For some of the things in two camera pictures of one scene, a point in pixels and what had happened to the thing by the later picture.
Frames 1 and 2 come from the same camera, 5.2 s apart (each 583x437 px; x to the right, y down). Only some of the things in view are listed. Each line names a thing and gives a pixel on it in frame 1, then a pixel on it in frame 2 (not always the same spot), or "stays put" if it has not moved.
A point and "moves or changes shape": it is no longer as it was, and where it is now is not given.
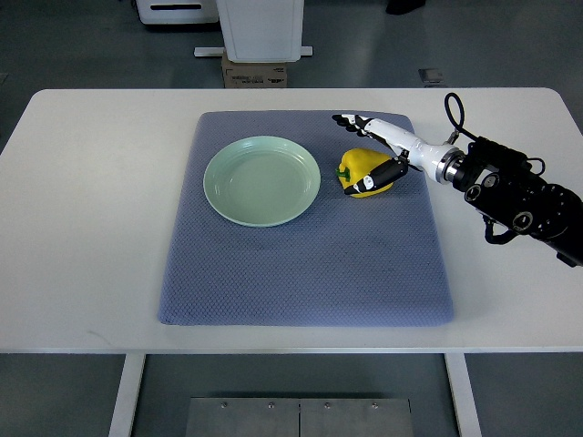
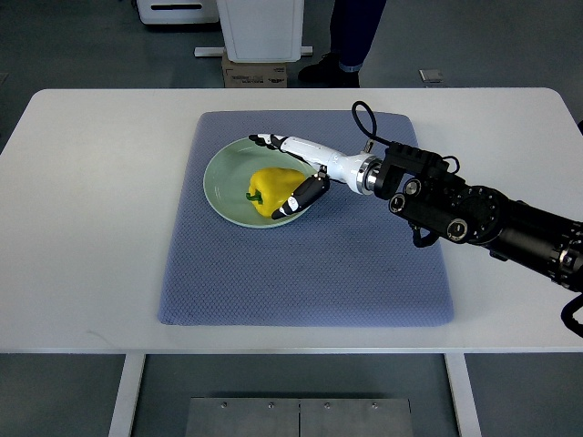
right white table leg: (463, 395) stays put
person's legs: (398, 7) → (352, 25)
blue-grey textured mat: (347, 261) stays put
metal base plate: (299, 417) stays put
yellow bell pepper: (356, 163) moves or changes shape
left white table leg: (127, 394) stays put
